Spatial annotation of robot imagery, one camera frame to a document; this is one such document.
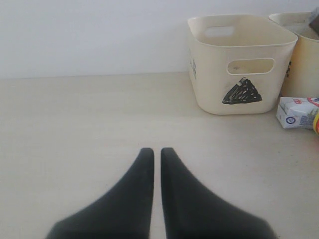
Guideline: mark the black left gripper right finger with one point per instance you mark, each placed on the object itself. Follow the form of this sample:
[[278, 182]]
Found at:
[[192, 211]]

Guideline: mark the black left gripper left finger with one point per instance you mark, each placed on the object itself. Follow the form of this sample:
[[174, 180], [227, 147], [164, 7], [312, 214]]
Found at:
[[124, 212]]

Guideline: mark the cream bin triangle mark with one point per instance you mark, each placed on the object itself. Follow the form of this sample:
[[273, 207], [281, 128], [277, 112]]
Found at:
[[237, 63]]

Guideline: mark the yellow chips can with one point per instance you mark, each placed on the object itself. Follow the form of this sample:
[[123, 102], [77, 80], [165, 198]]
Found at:
[[316, 124]]

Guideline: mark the white blue milk carton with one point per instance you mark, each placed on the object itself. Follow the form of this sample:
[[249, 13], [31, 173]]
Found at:
[[293, 112]]

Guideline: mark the cream bin square mark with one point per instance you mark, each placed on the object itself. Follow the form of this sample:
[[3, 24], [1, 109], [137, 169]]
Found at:
[[302, 75]]

